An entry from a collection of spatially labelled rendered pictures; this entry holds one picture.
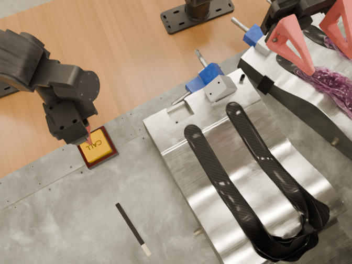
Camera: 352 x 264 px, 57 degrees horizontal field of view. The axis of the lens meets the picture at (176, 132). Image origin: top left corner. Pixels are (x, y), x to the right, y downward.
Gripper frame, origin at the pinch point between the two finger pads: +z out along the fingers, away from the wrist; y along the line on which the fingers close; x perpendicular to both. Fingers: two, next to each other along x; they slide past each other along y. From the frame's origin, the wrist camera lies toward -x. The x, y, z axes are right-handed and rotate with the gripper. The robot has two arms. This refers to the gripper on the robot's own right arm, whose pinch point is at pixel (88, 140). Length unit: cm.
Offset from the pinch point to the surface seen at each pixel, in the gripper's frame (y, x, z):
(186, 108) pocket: 23.2, -3.8, 2.1
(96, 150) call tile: 0.1, -0.3, 3.5
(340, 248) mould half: 36, -41, 23
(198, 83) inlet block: 29.6, 1.6, 1.5
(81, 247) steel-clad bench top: -13.0, -13.9, 15.5
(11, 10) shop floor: -15, 149, 17
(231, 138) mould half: 28.0, -15.1, 5.6
